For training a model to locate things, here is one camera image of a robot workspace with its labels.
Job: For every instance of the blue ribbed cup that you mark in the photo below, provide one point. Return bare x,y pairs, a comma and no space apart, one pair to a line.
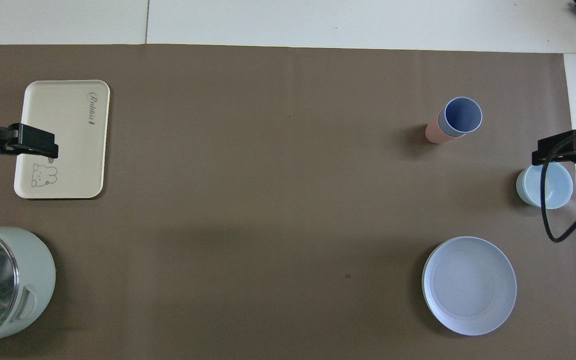
463,116

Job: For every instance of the pink cup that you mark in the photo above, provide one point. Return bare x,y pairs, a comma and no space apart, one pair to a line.
433,134

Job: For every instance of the cream rabbit print tray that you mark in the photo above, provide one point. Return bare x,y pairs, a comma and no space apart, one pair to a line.
68,150

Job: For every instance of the light blue bowl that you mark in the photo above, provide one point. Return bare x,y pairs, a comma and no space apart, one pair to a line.
558,190

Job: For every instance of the pale green electric pot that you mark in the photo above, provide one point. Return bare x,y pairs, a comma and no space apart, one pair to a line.
38,270

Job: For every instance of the lavender blue plate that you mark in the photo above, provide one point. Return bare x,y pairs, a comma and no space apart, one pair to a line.
468,285

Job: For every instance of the brown paper table mat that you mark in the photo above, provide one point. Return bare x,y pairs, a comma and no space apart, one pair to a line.
268,200

